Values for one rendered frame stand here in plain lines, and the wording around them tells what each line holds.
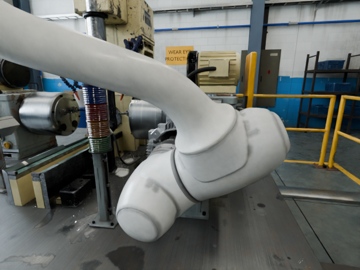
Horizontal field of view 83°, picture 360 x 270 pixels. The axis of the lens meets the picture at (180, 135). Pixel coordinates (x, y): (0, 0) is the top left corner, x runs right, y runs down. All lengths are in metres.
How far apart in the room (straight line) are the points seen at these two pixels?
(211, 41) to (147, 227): 6.03
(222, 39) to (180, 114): 5.98
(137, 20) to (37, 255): 1.20
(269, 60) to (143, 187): 6.03
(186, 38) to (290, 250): 5.98
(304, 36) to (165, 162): 6.33
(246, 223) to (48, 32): 0.66
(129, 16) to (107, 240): 1.18
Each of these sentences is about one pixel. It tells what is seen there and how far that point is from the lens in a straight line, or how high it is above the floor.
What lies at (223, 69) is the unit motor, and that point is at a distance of 0.95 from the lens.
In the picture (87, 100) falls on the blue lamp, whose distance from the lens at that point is 0.59.
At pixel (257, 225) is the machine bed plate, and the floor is 0.80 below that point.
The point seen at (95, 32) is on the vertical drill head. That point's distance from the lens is 1.24.
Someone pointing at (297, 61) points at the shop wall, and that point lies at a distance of 6.46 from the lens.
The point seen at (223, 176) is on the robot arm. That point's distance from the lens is 0.29.
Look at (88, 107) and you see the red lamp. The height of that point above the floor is 1.16.
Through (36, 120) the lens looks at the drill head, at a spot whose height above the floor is 1.03.
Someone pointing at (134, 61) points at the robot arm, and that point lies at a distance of 0.26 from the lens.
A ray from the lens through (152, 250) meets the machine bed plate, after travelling 0.61.
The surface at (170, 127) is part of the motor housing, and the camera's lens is 0.58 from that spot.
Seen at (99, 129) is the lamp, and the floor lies 1.10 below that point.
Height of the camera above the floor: 1.22
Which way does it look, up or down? 14 degrees down
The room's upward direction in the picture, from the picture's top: straight up
